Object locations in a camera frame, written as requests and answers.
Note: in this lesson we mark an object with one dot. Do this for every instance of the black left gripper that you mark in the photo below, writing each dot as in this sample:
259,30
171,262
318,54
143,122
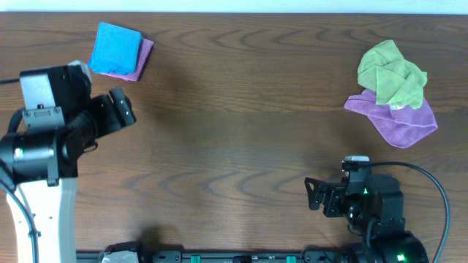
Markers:
122,107

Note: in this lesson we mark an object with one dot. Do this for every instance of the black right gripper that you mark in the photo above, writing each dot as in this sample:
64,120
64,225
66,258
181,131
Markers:
330,199

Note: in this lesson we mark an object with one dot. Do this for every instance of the blue microfiber cloth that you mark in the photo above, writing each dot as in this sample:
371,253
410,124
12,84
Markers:
115,50

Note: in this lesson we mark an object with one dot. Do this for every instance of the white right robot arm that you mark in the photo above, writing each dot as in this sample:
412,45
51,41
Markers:
373,207

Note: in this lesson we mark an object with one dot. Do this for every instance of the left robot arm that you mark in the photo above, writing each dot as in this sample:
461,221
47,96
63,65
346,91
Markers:
39,173

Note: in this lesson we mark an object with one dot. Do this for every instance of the folded purple cloth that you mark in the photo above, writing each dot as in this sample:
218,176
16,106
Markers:
143,54

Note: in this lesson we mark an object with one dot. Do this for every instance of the crumpled purple cloth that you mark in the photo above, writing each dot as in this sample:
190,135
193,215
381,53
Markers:
400,127

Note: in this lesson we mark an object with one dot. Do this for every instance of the green microfiber cloth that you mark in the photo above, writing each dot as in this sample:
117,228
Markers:
395,80

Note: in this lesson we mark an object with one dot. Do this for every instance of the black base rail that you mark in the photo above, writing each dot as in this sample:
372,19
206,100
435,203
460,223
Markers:
137,252

